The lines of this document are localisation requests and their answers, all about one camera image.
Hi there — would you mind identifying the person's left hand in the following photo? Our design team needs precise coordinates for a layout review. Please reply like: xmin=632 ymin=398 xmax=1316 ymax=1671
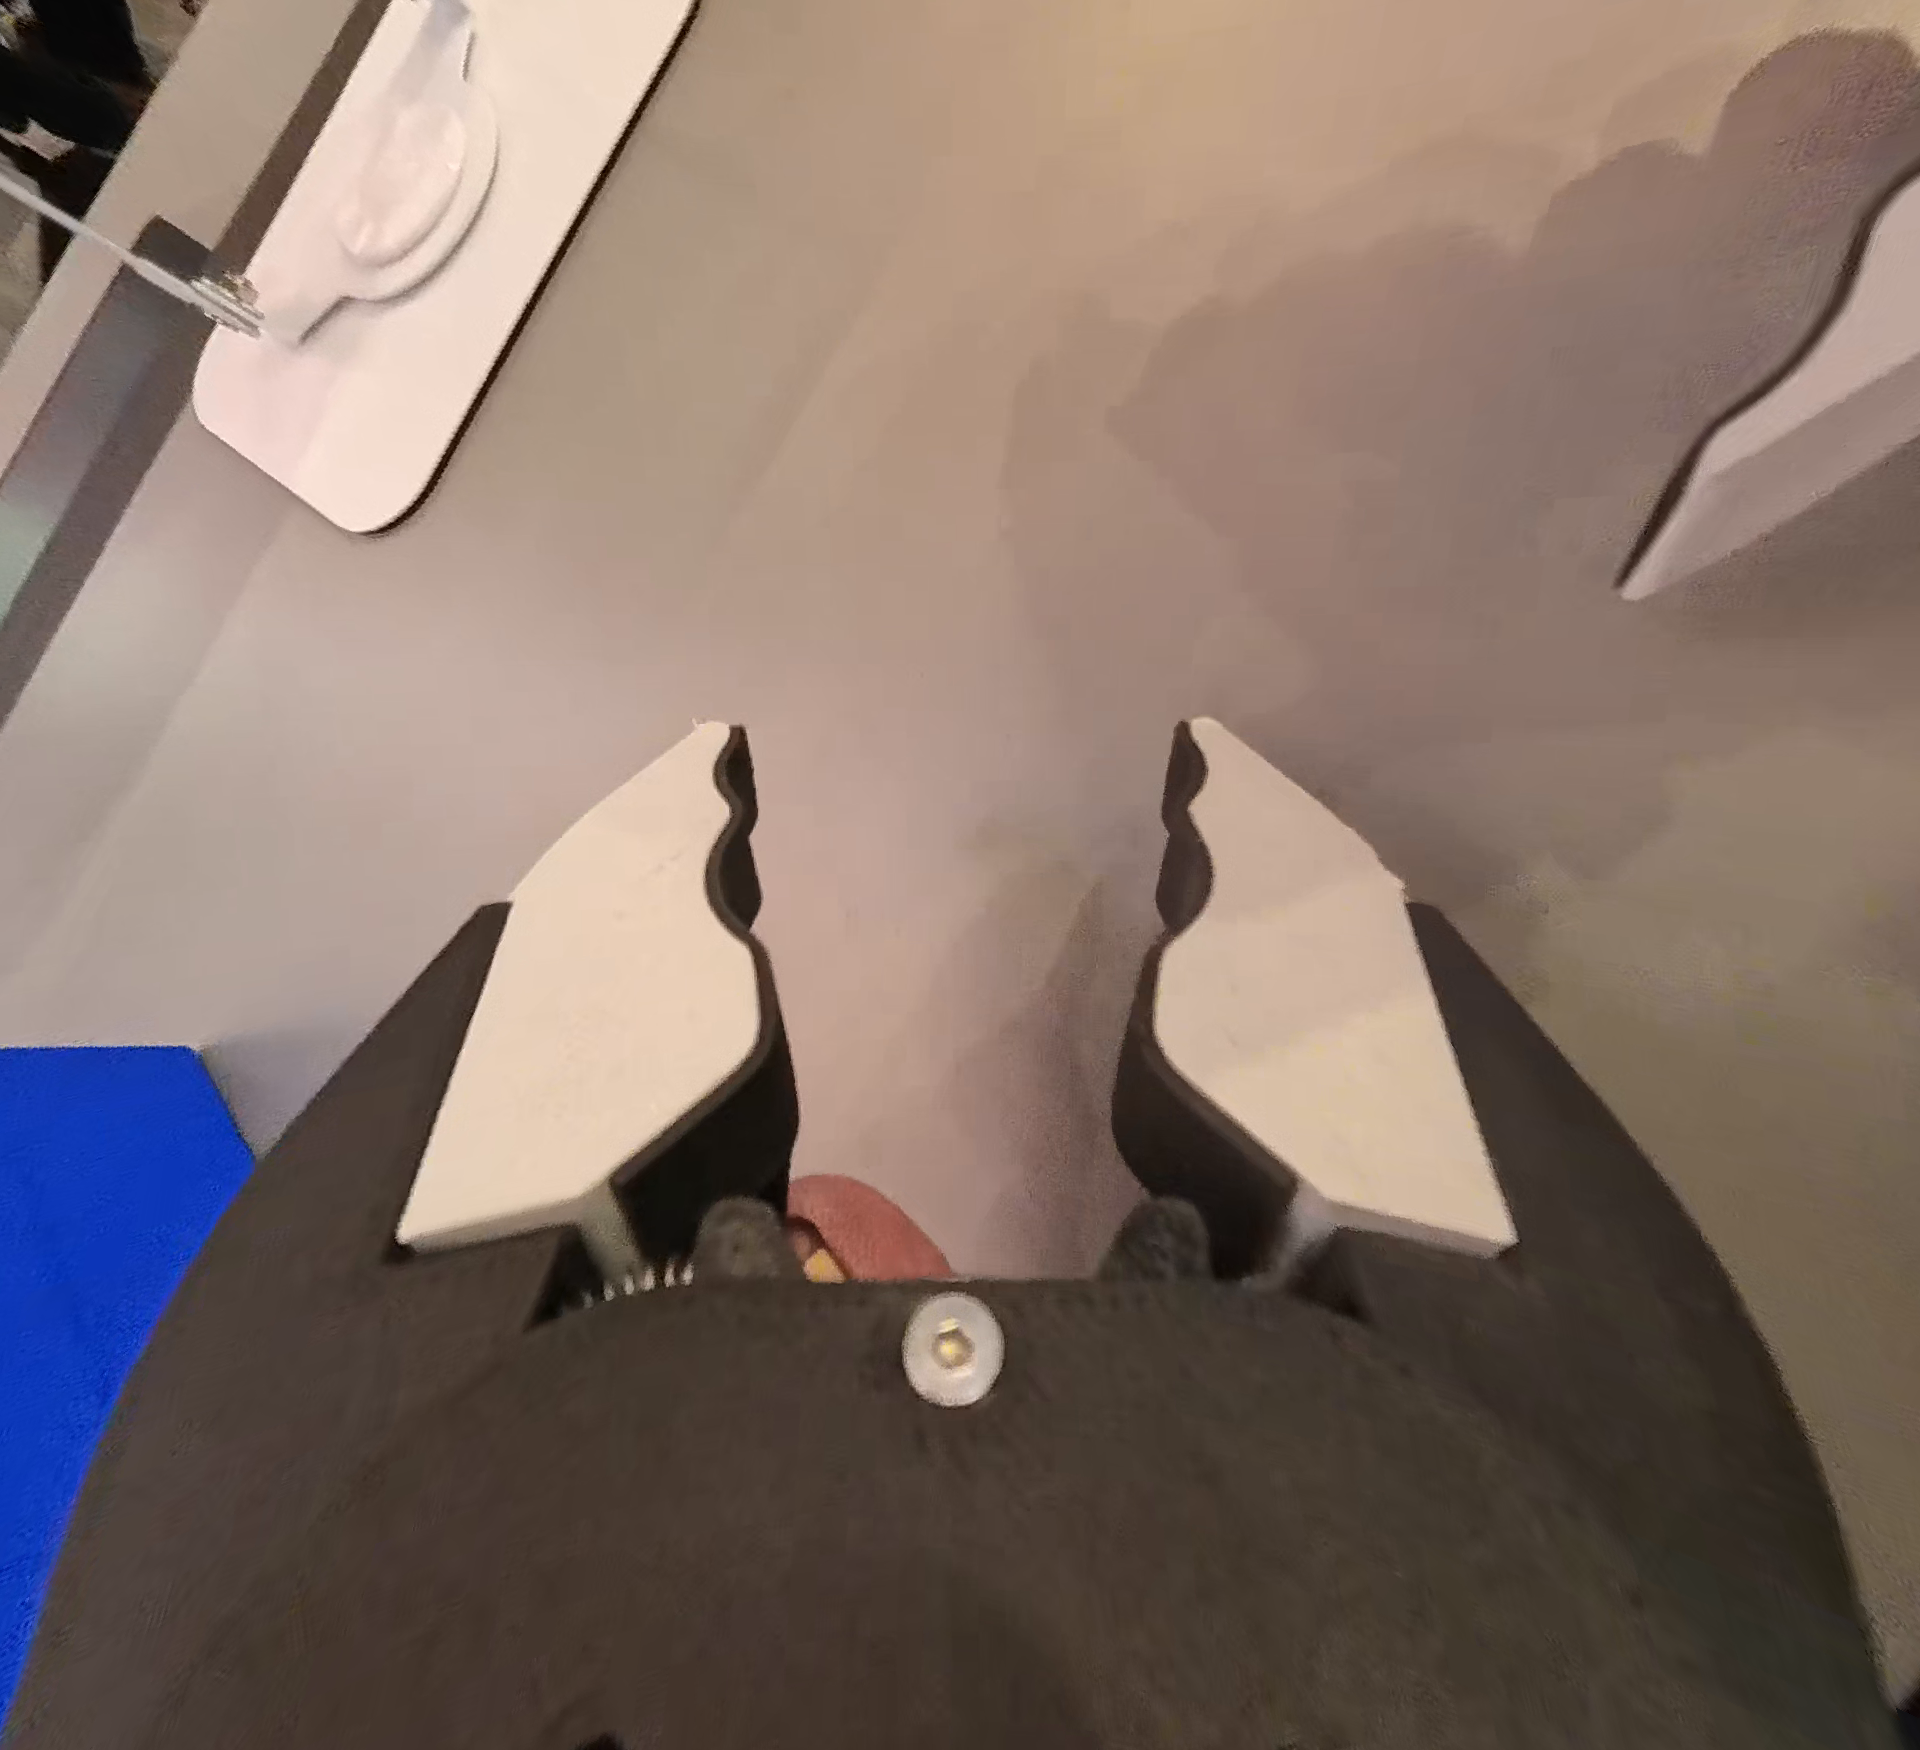
xmin=783 ymin=1171 xmax=957 ymax=1286

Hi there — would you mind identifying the blue plastic bin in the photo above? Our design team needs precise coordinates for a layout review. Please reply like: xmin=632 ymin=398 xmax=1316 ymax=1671
xmin=0 ymin=1042 xmax=258 ymax=1679

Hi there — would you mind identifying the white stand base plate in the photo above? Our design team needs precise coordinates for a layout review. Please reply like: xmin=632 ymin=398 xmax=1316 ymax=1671
xmin=190 ymin=0 xmax=703 ymax=537

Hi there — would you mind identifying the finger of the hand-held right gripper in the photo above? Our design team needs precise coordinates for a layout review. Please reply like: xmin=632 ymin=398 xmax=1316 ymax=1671
xmin=1612 ymin=161 xmax=1920 ymax=607

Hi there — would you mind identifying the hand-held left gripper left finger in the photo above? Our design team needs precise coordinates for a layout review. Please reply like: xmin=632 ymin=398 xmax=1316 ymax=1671
xmin=389 ymin=722 xmax=797 ymax=1276

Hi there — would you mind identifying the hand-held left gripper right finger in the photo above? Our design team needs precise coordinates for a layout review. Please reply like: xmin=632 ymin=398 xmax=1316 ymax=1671
xmin=1109 ymin=713 xmax=1520 ymax=1281

